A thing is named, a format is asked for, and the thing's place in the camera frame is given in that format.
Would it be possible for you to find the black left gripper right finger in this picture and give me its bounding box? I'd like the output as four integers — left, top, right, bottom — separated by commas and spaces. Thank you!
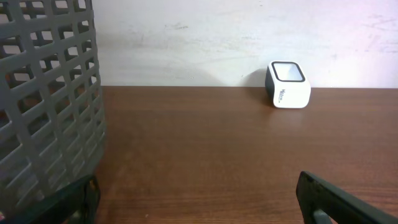
296, 171, 397, 224

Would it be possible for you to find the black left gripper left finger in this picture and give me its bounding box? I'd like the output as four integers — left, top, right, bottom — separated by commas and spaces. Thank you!
6, 174, 101, 224

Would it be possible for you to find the white barcode scanner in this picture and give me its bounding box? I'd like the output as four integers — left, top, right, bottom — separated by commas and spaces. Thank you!
265, 61, 311, 109

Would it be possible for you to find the grey plastic lattice basket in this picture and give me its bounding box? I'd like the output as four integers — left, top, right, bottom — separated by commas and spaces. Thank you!
1, 0, 106, 218

